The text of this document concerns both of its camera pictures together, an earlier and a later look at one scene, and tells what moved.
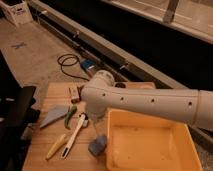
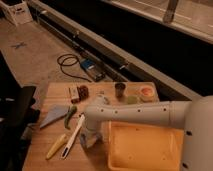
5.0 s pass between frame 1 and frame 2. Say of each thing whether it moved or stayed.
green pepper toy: stayed
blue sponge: moved
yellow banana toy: stayed
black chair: stayed
